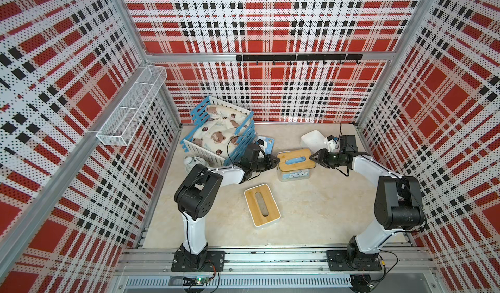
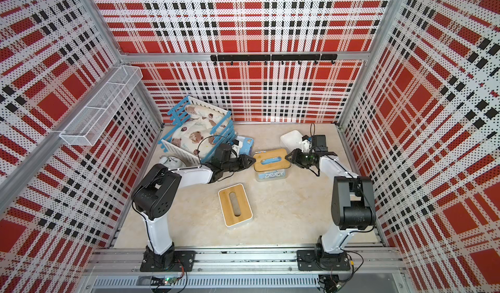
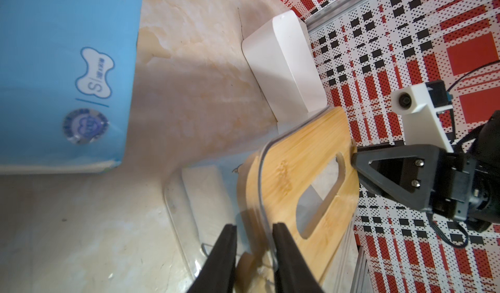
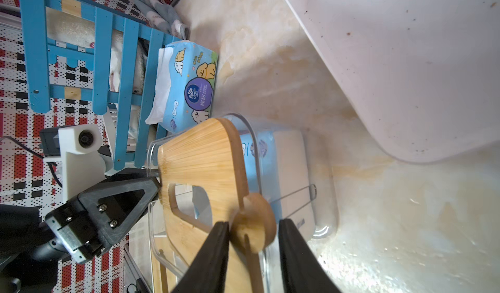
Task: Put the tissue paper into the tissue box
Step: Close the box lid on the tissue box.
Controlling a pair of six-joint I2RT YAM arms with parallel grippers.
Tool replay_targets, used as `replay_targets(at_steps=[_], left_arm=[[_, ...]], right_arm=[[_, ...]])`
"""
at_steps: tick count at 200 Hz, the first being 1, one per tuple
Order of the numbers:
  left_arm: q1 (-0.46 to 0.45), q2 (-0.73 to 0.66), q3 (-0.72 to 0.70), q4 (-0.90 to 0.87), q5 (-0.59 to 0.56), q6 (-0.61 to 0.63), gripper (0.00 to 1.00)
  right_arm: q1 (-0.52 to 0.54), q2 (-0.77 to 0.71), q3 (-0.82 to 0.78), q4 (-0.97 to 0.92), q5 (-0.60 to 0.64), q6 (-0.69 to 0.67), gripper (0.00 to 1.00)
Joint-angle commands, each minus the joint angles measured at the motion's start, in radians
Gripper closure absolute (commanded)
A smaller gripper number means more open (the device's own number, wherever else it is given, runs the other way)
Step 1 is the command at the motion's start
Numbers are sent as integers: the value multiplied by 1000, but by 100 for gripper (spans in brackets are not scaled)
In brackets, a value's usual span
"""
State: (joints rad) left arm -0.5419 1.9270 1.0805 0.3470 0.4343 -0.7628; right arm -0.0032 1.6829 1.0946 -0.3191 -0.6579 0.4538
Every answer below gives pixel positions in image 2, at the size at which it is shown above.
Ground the white bamboo-lid tissue box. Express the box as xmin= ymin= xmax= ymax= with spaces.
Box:
xmin=217 ymin=184 xmax=253 ymax=229

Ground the bear print cloth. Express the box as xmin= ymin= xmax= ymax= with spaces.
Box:
xmin=170 ymin=105 xmax=229 ymax=159

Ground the clear plastic tissue box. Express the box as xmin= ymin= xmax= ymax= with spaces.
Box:
xmin=254 ymin=164 xmax=291 ymax=182

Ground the blue tissue pack rear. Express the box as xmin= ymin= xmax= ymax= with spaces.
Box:
xmin=234 ymin=135 xmax=255 ymax=156

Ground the white wire mesh shelf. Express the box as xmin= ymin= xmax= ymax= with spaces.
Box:
xmin=59 ymin=65 xmax=143 ymax=147

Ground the white plastic box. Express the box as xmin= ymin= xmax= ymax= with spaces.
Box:
xmin=280 ymin=130 xmax=304 ymax=153

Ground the black hook rail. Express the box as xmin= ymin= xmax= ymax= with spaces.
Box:
xmin=210 ymin=53 xmax=339 ymax=63

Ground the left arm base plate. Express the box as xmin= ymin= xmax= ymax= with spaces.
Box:
xmin=140 ymin=247 xmax=196 ymax=273

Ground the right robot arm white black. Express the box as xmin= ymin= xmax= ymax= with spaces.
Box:
xmin=285 ymin=149 xmax=376 ymax=255

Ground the white alarm clock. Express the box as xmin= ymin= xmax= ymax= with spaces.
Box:
xmin=158 ymin=156 xmax=187 ymax=170

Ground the bamboo lid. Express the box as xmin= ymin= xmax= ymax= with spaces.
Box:
xmin=253 ymin=148 xmax=291 ymax=173

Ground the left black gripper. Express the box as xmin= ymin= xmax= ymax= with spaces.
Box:
xmin=223 ymin=154 xmax=257 ymax=173

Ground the blue white slatted crate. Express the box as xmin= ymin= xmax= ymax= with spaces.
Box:
xmin=159 ymin=96 xmax=236 ymax=165

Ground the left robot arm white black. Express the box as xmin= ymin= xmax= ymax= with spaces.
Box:
xmin=132 ymin=143 xmax=256 ymax=257

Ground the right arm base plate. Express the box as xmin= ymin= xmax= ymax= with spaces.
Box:
xmin=297 ymin=250 xmax=351 ymax=272

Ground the green circuit board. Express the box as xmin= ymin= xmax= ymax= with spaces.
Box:
xmin=151 ymin=277 xmax=178 ymax=286

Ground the blue tissue pack front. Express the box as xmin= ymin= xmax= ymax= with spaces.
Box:
xmin=260 ymin=157 xmax=282 ymax=165

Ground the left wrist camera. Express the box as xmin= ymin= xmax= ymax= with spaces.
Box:
xmin=232 ymin=144 xmax=240 ymax=156

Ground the blue tissue pack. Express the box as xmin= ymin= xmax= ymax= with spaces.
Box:
xmin=234 ymin=135 xmax=255 ymax=156
xmin=260 ymin=157 xmax=282 ymax=165

